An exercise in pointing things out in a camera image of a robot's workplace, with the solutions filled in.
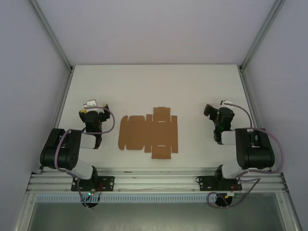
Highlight brown cardboard box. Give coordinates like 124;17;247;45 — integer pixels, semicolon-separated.
117;106;179;160

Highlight grey metal sheet panel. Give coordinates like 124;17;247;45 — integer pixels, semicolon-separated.
28;202;284;231

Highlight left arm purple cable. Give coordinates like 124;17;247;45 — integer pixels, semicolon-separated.
54;105;115;209

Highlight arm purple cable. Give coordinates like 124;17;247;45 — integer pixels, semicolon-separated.
208;102;287;209
54;105;115;209

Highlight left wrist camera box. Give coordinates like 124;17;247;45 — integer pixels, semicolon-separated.
83;99;98;112

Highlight aluminium table side rail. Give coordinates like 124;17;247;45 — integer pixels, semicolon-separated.
31;68;75;175
239;67;288;176

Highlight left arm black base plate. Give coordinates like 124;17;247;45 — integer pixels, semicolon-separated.
71;176;115;193

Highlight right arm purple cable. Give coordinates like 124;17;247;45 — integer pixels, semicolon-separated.
208;102;287;209

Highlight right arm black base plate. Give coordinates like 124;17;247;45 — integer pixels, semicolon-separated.
196;175;243;193

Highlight aluminium frame post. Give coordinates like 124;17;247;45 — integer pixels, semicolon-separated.
28;0;74;73
239;0;287;73

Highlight aluminium mounting rail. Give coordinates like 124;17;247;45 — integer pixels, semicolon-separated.
26;168;288;193

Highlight slotted grey cable duct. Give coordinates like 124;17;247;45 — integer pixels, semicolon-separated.
35;194;217;203

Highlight aluminium frame bar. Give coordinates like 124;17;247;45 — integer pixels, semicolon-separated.
276;192;304;231
13;190;37;231

